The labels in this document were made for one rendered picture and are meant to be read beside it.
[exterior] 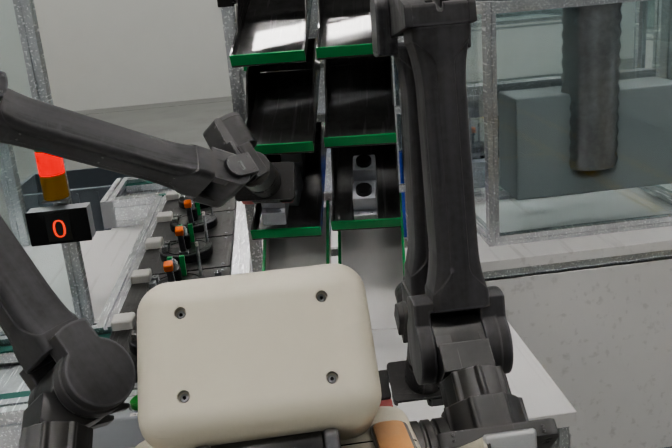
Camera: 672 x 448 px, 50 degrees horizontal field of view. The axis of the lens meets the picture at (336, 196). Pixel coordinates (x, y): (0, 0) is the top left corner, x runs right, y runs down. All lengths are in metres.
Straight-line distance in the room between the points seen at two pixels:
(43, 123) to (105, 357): 0.32
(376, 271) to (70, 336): 0.79
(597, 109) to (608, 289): 0.52
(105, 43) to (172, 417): 11.53
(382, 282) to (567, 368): 0.97
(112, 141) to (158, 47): 10.96
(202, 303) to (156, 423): 0.11
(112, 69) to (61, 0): 1.25
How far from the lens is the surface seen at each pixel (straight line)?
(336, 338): 0.64
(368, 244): 1.49
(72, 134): 0.99
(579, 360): 2.30
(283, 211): 1.31
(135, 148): 1.02
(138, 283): 1.85
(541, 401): 1.45
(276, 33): 1.37
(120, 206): 2.68
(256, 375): 0.63
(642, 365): 2.40
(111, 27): 12.05
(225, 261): 1.89
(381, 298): 1.44
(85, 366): 0.80
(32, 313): 0.83
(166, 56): 11.96
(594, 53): 2.14
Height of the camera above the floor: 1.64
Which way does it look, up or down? 16 degrees down
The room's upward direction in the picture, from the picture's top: 5 degrees counter-clockwise
